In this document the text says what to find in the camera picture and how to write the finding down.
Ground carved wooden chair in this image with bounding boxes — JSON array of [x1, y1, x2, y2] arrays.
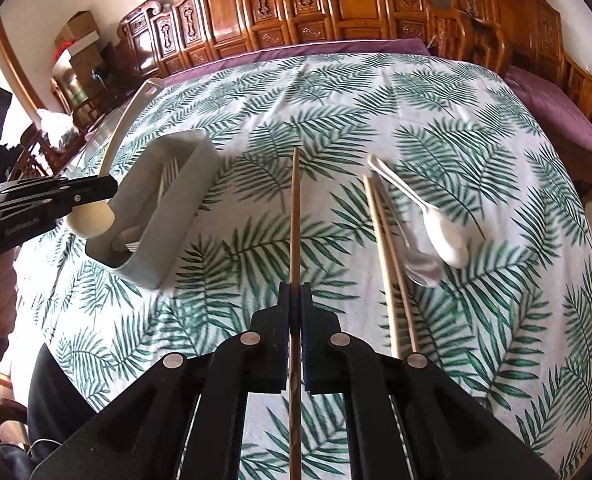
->
[[6, 125, 84, 181], [50, 72, 107, 127]]

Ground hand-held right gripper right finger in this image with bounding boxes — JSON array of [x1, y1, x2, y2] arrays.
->
[[300, 282, 560, 480]]

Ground long purple sofa cushion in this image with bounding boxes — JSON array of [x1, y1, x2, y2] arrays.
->
[[163, 37, 431, 86]]

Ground leaf print tablecloth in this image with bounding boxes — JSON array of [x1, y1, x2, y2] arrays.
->
[[16, 50, 592, 480]]

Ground clear plastic spoon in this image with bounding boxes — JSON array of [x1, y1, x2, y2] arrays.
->
[[383, 190, 444, 288]]

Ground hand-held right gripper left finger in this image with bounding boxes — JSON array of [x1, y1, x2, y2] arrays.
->
[[30, 282, 291, 480]]

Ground tall brown cardboard box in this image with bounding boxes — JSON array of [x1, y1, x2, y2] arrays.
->
[[68, 45, 117, 97]]

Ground white plastic spoon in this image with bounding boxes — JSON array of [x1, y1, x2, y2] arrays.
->
[[367, 153, 469, 269]]

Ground wooden framed glass door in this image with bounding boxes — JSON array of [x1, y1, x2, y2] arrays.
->
[[0, 12, 41, 116]]

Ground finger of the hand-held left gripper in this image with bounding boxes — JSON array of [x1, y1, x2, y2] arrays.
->
[[0, 175, 120, 199], [0, 191, 118, 216]]

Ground clear plastic bag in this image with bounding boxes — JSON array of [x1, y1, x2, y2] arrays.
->
[[37, 107, 84, 142]]

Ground white flat box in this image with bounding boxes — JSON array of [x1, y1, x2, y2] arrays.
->
[[52, 32, 100, 57]]

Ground carved wooden armchair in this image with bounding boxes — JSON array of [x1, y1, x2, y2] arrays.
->
[[428, 0, 592, 181]]

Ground purple armchair cushion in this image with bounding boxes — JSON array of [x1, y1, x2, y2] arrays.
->
[[503, 65, 592, 158]]

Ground grey utensil box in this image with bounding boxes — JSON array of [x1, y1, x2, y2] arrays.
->
[[84, 129, 217, 290]]

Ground person's black trousers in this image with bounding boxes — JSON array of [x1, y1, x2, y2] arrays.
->
[[26, 344, 99, 466]]

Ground cream long-handled spoon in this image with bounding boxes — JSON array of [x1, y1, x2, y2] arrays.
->
[[66, 79, 164, 238]]

